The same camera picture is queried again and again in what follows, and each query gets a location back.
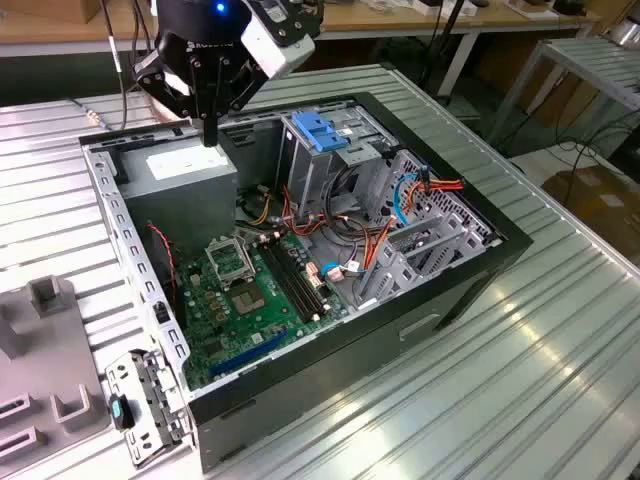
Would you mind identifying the blue wire white connector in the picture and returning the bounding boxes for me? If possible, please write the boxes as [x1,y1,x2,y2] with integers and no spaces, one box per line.
[319,259,361,285]

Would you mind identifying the metal expansion card retainer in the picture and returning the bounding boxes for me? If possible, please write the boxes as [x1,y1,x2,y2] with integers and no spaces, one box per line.
[104,349,194,469]

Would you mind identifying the grey parts rack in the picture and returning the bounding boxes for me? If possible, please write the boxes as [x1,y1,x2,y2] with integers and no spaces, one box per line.
[0,277,111,464]

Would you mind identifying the grey metal drive cage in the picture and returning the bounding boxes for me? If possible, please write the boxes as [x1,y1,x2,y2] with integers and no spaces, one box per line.
[277,107,401,221]

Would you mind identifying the black RAM slot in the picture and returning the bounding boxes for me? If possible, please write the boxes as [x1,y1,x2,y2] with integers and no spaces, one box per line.
[272,233,331,314]
[257,238,321,324]

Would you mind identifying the black PC case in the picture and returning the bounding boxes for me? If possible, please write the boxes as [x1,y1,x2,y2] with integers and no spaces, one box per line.
[78,91,535,474]

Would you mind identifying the black latch with blue tab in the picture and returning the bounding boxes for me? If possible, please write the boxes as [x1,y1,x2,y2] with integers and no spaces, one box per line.
[107,393,136,431]

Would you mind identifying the grey cable with metal plug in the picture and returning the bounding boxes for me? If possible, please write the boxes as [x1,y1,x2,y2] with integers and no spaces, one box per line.
[69,97,115,132]

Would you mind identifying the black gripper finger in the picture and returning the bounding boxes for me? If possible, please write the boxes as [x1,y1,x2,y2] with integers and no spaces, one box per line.
[132,52,212,148]
[210,55,266,148]

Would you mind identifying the blue data wire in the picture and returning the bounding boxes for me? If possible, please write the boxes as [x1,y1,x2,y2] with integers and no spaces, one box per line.
[392,164,432,226]

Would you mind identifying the brown cardboard box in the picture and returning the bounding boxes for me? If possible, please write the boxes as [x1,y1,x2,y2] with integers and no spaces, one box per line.
[79,0,109,24]

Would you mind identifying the metal slat side table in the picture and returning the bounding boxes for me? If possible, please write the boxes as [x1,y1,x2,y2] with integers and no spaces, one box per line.
[487,37,640,146]

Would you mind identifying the blue expansion slot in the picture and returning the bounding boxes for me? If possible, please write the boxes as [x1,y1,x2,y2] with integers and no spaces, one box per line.
[208,327,290,380]

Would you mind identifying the CPU socket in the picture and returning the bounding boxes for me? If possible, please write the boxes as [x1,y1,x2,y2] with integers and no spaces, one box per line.
[227,282,269,319]

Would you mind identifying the green motherboard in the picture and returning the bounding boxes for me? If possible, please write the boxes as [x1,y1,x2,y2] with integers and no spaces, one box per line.
[174,232,351,391]

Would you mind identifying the cardboard box on floor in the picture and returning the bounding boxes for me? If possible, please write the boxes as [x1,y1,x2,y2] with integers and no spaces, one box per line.
[542,167,640,251]

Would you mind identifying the grey metal disk bay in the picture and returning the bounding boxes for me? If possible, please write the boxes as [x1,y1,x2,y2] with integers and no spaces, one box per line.
[357,207,504,314]

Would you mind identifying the orange red wire bundle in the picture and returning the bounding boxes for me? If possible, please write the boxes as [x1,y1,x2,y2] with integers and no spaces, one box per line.
[279,184,399,276]

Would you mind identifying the grey power supply unit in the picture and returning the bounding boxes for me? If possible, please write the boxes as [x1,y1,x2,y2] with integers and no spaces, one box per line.
[117,134,240,256]

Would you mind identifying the yellow black wire bundle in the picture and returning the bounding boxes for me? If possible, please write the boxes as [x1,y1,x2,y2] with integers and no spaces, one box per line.
[247,194,275,227]

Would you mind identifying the metal socket cover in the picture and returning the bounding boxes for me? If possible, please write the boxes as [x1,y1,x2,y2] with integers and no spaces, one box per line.
[204,238,257,289]

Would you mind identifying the blue plastic drive latch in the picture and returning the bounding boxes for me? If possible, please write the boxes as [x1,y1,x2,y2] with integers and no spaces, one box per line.
[291,110,351,154]

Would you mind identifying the orange red power wire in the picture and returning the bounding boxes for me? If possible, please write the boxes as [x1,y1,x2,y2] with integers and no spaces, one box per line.
[407,177,466,211]

